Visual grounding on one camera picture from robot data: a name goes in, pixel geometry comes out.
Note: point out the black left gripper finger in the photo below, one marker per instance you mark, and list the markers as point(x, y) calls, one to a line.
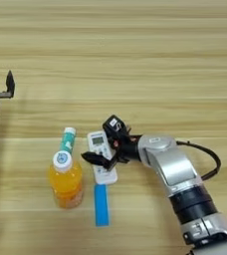
point(10, 84)

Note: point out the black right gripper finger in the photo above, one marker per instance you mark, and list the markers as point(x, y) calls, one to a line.
point(97, 159)

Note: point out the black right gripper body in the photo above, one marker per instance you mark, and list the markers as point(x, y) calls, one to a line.
point(128, 149)

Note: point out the white remote control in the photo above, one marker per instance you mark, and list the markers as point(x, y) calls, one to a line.
point(106, 176)

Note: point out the green and white tube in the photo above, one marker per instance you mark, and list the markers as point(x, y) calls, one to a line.
point(67, 141)

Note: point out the orange juice bottle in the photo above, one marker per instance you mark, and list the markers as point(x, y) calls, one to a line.
point(65, 186)

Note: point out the blue rectangular block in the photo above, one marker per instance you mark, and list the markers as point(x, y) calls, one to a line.
point(101, 205)

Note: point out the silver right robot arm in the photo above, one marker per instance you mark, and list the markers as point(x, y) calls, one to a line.
point(178, 166)

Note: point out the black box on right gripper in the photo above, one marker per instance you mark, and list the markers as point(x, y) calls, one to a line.
point(113, 125)

